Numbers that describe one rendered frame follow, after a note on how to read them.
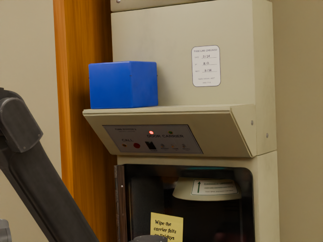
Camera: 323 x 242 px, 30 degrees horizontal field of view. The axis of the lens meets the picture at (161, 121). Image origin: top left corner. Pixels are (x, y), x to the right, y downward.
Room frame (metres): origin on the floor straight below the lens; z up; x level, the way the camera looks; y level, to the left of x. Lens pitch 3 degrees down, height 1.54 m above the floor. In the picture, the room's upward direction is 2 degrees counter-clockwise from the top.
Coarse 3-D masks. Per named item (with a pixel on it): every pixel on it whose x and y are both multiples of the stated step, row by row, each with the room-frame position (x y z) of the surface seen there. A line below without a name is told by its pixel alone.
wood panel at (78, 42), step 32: (64, 0) 1.24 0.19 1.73; (96, 0) 1.33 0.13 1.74; (64, 32) 1.24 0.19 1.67; (96, 32) 1.33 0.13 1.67; (64, 64) 1.24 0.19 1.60; (64, 96) 1.24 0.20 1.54; (64, 128) 1.24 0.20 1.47; (64, 160) 1.25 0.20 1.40; (96, 160) 1.31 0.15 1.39; (96, 192) 1.30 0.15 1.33; (96, 224) 1.30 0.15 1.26
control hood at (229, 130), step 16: (96, 112) 1.17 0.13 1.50; (112, 112) 1.15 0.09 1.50; (128, 112) 1.13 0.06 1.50; (144, 112) 1.12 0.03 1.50; (160, 112) 1.10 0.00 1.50; (176, 112) 1.08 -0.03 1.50; (192, 112) 1.07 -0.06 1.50; (208, 112) 1.05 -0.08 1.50; (224, 112) 1.04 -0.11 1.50; (240, 112) 1.06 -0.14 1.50; (96, 128) 1.21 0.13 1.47; (192, 128) 1.10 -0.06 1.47; (208, 128) 1.08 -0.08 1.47; (224, 128) 1.07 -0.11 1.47; (240, 128) 1.06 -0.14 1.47; (112, 144) 1.23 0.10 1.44; (208, 144) 1.12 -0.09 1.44; (224, 144) 1.10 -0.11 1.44; (240, 144) 1.09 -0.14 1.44; (256, 144) 1.12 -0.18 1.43
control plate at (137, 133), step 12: (108, 132) 1.20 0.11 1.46; (120, 132) 1.19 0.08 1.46; (132, 132) 1.17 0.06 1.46; (144, 132) 1.16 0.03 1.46; (156, 132) 1.15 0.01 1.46; (180, 132) 1.12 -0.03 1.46; (120, 144) 1.22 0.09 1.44; (132, 144) 1.21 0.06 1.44; (144, 144) 1.19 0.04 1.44; (156, 144) 1.18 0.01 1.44; (168, 144) 1.16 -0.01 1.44; (180, 144) 1.15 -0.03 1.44; (192, 144) 1.14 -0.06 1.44
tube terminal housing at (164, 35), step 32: (224, 0) 1.16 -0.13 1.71; (256, 0) 1.15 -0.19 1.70; (128, 32) 1.27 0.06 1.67; (160, 32) 1.23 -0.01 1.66; (192, 32) 1.19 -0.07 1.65; (224, 32) 1.16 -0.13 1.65; (256, 32) 1.14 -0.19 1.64; (160, 64) 1.23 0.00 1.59; (224, 64) 1.16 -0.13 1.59; (256, 64) 1.14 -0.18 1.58; (160, 96) 1.23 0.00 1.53; (192, 96) 1.19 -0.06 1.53; (224, 96) 1.16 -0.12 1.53; (256, 96) 1.13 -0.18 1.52; (256, 128) 1.13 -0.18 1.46; (128, 160) 1.27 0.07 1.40; (160, 160) 1.23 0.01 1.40; (192, 160) 1.20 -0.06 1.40; (224, 160) 1.16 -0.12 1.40; (256, 160) 1.13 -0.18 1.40; (256, 192) 1.13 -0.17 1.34; (256, 224) 1.13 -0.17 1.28
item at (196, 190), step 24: (144, 168) 1.24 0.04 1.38; (168, 168) 1.21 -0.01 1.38; (192, 168) 1.18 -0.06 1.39; (216, 168) 1.16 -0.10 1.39; (240, 168) 1.13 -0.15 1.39; (144, 192) 1.24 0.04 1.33; (168, 192) 1.21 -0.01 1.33; (192, 192) 1.18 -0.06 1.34; (216, 192) 1.16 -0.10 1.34; (240, 192) 1.13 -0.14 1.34; (144, 216) 1.24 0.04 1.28; (192, 216) 1.18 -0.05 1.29; (216, 216) 1.16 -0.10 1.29; (240, 216) 1.13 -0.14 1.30; (192, 240) 1.19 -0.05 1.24; (216, 240) 1.16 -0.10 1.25; (240, 240) 1.13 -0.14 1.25
